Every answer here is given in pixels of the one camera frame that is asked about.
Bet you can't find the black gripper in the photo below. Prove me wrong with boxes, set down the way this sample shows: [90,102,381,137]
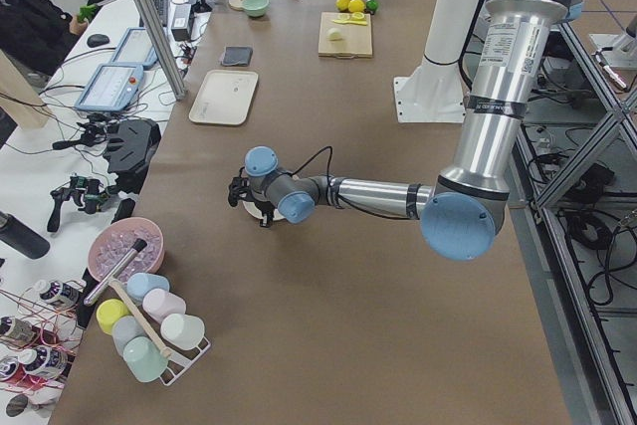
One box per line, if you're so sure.
[228,169,273,228]

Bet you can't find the cream round plate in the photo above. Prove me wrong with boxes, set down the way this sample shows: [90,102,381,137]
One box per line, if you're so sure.
[242,201,285,221]

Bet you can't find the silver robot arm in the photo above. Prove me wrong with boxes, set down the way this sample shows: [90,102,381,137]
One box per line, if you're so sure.
[228,0,583,261]

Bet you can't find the cream rectangular tray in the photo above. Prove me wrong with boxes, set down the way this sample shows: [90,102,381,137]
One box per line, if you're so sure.
[188,70,259,126]

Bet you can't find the pink cup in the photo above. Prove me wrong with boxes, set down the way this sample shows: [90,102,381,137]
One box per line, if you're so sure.
[142,288,186,323]

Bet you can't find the white cup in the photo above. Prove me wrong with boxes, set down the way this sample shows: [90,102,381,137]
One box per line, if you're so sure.
[160,314,205,350]

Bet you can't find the blue cup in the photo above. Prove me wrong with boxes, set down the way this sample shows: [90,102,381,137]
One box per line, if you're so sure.
[125,273,170,306]

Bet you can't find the black plastic stand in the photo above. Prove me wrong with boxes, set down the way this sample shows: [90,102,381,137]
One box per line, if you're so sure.
[103,119,161,194]

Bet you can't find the pink bowl with ice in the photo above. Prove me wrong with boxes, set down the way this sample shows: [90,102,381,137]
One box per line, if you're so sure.
[88,217,164,283]

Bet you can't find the white cup rack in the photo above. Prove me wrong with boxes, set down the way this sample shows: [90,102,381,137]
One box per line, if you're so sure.
[159,337,213,386]

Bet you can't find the grey folded cloth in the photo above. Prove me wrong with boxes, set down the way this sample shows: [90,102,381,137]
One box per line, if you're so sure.
[220,46,253,67]

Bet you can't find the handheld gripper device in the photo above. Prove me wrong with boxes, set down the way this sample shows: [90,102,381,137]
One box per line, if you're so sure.
[47,174,119,233]

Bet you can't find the grey cup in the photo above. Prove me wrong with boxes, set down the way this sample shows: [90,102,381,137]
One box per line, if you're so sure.
[111,316,146,356]

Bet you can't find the yellow cup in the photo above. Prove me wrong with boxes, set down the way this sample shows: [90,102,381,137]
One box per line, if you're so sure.
[96,299,130,335]

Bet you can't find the mint cup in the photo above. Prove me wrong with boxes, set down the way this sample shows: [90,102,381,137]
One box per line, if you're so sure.
[122,336,168,383]

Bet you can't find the wooden cutting board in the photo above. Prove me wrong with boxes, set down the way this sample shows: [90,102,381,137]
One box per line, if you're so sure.
[318,12,373,58]

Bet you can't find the near teach pendant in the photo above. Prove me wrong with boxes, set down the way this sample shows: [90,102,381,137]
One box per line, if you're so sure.
[75,63,144,112]

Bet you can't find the teach pendant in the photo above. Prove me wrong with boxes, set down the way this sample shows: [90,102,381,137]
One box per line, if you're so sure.
[110,27,157,69]
[75,63,144,112]

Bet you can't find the mint green bowl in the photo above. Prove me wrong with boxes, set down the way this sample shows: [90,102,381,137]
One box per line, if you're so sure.
[242,0,270,18]

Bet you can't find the far teach pendant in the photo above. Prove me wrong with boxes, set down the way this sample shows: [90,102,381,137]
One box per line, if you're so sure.
[110,27,157,69]

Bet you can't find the yellow plastic knife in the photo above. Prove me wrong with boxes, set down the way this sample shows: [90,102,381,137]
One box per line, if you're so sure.
[331,19,368,26]

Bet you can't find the yellow lemon outer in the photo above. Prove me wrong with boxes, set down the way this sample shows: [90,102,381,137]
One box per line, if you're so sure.
[335,0,350,12]

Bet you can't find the yellow lemon near lime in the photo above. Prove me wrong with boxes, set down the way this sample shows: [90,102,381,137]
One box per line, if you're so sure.
[347,0,366,13]

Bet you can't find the green lime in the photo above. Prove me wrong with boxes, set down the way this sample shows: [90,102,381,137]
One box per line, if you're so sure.
[365,0,379,15]

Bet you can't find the black computer mouse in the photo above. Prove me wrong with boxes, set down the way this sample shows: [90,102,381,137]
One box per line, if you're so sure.
[87,34,110,48]

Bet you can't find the black bottle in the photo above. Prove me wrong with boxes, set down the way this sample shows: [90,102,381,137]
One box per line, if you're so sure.
[0,212,50,259]

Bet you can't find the black keyboard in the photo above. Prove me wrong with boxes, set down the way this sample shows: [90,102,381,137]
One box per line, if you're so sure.
[151,0,170,27]

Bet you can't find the metal handled tool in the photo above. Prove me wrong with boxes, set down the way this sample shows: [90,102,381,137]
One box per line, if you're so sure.
[83,239,147,307]

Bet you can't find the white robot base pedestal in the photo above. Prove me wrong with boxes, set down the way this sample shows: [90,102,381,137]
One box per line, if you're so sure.
[394,0,480,123]

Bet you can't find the aluminium frame post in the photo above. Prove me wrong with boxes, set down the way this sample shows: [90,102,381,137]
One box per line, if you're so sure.
[133,0,186,101]

